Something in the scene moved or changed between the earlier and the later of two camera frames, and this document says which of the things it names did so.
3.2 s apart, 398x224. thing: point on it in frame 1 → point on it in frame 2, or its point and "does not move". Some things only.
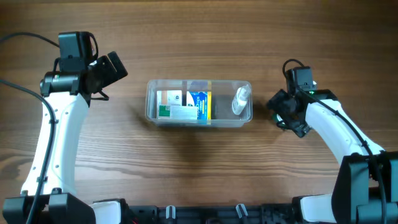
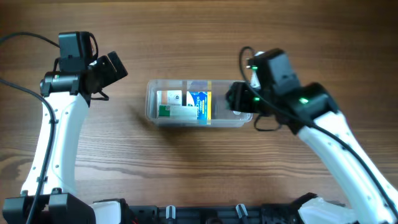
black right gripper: x=280 y=106 → x=236 y=98
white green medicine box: x=173 y=112 does not move
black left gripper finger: x=120 y=69 does not move
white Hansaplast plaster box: x=169 y=98 does not move
